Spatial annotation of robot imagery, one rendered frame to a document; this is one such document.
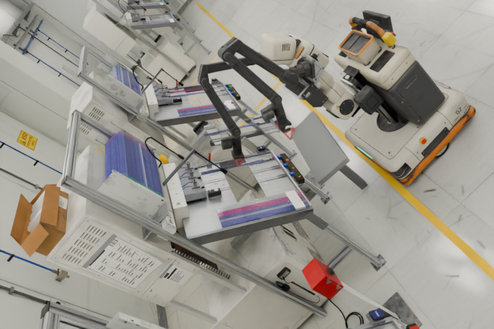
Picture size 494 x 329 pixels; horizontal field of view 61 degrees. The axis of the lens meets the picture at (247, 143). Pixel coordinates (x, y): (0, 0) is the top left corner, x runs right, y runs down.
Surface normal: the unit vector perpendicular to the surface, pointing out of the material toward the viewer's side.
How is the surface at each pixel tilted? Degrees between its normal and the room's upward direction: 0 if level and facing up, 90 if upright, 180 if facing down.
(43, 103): 90
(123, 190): 90
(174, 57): 90
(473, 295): 0
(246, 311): 90
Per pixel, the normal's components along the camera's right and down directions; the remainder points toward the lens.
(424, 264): -0.69, -0.51
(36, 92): 0.29, 0.46
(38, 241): -0.25, -0.06
